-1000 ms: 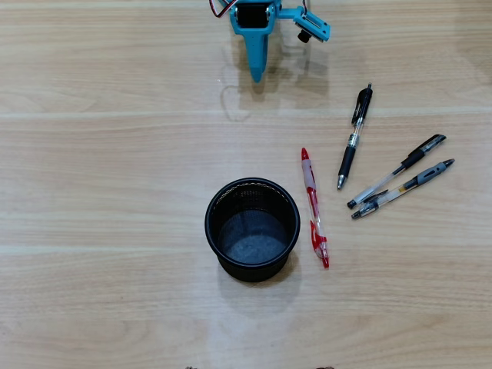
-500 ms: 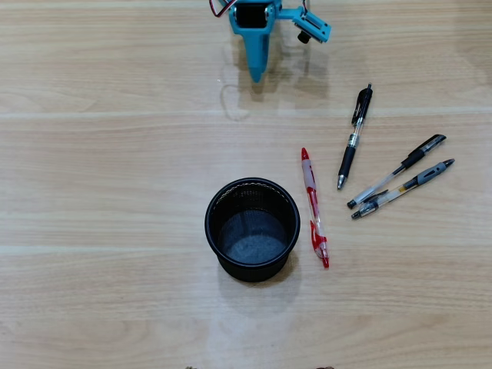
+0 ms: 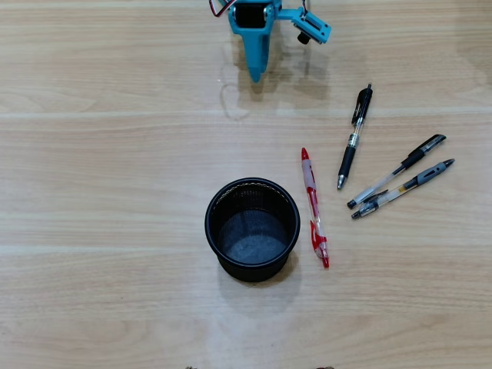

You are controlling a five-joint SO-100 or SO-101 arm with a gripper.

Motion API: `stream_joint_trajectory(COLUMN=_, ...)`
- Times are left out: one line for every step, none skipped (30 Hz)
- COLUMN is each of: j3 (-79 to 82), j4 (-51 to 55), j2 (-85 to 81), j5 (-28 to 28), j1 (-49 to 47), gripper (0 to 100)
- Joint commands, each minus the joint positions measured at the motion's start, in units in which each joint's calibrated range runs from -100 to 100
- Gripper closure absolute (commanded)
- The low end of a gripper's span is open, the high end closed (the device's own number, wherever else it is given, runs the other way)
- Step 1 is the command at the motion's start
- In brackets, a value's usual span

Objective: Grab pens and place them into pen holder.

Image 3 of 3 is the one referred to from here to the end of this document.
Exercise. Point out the teal gripper with motor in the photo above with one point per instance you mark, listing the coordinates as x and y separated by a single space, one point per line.
254 35

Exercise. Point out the red retractable pen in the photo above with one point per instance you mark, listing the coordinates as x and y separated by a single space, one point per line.
309 177

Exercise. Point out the black clip retractable pen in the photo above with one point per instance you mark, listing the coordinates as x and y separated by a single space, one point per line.
349 157

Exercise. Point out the clear capped black pen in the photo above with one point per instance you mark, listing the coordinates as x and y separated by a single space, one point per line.
414 157

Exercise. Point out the black mesh pen holder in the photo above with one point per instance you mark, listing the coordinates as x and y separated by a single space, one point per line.
251 238

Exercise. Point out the gray grip clear pen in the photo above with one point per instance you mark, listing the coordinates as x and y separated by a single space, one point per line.
430 173

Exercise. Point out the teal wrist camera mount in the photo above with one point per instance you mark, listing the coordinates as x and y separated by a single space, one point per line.
313 27

